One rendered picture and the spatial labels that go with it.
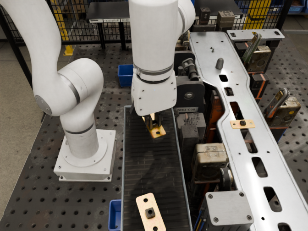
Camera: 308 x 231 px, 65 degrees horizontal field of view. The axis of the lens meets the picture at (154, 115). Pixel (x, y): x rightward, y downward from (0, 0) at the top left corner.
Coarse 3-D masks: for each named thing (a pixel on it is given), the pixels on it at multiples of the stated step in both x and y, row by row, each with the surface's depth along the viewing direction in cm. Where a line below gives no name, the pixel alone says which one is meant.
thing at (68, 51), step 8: (48, 0) 248; (56, 0) 247; (0, 8) 255; (8, 16) 262; (56, 16) 259; (8, 24) 270; (64, 24) 268; (0, 32) 277; (16, 32) 278; (64, 32) 272; (0, 40) 283; (16, 40) 283
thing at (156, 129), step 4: (152, 116) 66; (156, 124) 63; (148, 128) 63; (152, 128) 63; (156, 128) 63; (160, 128) 63; (152, 132) 63; (160, 132) 63; (164, 132) 63; (152, 136) 62; (156, 136) 62; (160, 136) 62
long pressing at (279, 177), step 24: (192, 48) 119; (216, 48) 119; (216, 72) 106; (240, 72) 106; (240, 96) 96; (264, 120) 88; (240, 144) 80; (264, 144) 80; (240, 168) 74; (264, 168) 74; (288, 168) 74; (288, 192) 69; (264, 216) 64; (288, 216) 64
